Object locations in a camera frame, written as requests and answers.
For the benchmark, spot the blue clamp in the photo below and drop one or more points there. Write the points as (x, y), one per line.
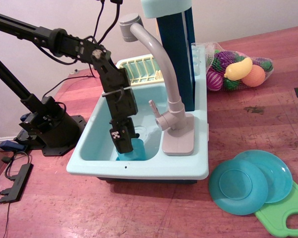
(12, 146)

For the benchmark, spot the dark blue water tower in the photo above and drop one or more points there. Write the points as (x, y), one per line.
(175, 25)

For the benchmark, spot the front teal plate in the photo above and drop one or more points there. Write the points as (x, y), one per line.
(238, 187)

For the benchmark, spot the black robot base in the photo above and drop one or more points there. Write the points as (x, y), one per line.
(48, 127)

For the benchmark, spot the yellow dish rack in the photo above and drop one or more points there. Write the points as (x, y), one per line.
(142, 70)

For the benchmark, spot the mesh bag of toy fruit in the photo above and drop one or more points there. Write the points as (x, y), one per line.
(217, 59)

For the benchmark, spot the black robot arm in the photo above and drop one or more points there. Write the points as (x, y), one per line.
(60, 43)

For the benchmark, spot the rear teal plate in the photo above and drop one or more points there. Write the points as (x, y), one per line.
(278, 175)

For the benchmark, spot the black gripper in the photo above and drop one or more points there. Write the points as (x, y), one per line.
(122, 104)

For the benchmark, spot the teal plate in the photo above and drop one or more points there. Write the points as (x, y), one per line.
(238, 187)
(278, 175)

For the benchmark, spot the grey toy faucet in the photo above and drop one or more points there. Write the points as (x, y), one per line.
(176, 124)

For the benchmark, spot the light blue toy sink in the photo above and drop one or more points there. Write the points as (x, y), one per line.
(95, 153)

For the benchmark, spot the black usb hub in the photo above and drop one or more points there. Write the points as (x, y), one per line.
(15, 192)

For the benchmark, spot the yellow toy banana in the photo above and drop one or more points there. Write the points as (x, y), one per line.
(238, 70)

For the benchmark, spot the orange toy fruit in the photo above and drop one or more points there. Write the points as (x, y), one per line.
(255, 78)

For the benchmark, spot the green cutting board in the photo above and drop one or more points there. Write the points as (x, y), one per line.
(273, 216)

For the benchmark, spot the teal plastic cup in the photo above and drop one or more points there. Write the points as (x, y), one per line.
(138, 153)

